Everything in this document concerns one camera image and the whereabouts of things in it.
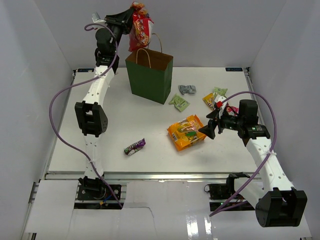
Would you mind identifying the red snack bag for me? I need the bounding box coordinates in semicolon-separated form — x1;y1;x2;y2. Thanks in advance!
128;1;154;52

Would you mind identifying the blue label left corner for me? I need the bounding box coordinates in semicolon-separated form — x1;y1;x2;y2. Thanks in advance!
76;68;95;73

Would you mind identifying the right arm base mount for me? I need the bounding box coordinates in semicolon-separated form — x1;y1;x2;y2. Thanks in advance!
203;172;254;212

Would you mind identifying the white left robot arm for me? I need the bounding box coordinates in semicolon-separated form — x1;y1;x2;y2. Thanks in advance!
74;7;135;200

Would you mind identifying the grey snack packet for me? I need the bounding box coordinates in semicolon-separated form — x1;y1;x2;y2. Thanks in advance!
178;85;197;95

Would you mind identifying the pink candy packet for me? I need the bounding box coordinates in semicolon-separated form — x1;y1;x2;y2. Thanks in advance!
226;105;238;115

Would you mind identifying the orange candy bag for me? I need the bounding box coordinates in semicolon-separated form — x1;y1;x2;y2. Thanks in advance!
167;115;207;152

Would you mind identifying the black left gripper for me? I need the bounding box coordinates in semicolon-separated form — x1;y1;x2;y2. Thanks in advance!
104;6;135;55

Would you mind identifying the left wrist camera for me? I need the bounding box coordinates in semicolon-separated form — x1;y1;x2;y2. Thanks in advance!
91;12;106;24

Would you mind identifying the blue label right corner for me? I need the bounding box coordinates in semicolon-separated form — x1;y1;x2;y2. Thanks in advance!
225;67;243;72

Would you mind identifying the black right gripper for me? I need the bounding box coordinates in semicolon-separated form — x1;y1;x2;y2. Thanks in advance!
198;107;244;140

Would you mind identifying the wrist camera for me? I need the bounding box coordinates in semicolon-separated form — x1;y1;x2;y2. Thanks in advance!
214;94;228;118
91;12;106;24

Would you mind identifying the light green snack packet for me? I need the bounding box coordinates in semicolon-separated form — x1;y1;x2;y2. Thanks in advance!
168;94;190;112

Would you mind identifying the blue label corner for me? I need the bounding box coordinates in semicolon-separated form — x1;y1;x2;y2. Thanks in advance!
76;68;95;73
225;67;243;72

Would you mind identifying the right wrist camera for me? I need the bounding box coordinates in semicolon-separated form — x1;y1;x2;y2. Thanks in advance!
214;94;228;118

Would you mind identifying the green paper bag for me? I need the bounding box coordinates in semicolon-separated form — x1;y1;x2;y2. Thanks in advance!
125;48;174;105

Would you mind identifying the purple candy wrapper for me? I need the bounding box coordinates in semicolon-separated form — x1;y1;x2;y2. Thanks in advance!
124;138;146;156

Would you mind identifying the yellow M&M's bag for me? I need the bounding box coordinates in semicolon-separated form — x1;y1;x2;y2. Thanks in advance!
202;92;218;111

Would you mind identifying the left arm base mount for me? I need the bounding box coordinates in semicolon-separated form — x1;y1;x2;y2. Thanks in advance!
74;176;124;210

